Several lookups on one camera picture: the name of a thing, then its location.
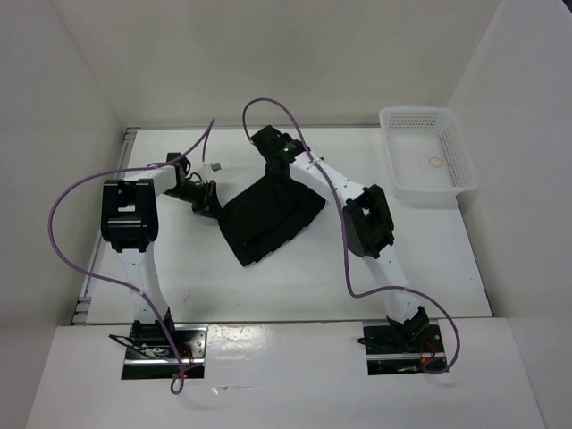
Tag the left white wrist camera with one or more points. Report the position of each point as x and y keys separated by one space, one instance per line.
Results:
x=208 y=169

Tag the black pleated skirt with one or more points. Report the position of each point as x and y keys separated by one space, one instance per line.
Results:
x=266 y=215

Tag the white plastic basket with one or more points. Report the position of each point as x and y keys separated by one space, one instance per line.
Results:
x=414 y=134

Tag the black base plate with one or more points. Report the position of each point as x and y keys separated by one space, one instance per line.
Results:
x=149 y=356
x=385 y=355

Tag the orange rubber band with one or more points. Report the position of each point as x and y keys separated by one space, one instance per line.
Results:
x=436 y=162

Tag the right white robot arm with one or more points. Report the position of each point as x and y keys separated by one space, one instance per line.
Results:
x=367 y=228

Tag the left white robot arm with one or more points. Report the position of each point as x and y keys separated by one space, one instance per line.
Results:
x=130 y=224

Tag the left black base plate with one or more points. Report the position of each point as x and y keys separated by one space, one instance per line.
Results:
x=149 y=356

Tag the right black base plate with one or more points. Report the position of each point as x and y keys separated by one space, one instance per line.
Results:
x=385 y=355

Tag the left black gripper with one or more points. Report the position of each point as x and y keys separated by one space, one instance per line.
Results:
x=209 y=205

